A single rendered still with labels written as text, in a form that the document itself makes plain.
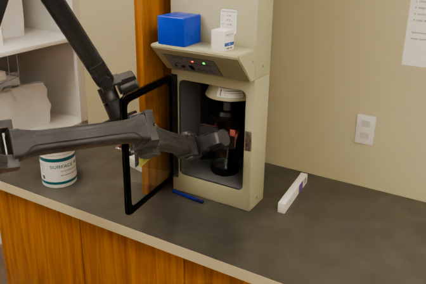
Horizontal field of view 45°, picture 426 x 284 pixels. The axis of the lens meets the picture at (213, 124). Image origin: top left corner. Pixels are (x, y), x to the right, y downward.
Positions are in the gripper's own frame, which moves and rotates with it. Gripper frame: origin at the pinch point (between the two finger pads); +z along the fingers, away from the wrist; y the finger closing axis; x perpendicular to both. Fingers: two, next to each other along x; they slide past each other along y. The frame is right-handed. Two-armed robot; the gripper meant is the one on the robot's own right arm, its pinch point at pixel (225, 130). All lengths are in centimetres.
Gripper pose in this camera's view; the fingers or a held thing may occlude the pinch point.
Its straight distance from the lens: 185.8
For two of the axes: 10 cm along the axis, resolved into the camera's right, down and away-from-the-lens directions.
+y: -8.7, -1.8, 4.6
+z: 4.9, -2.8, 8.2
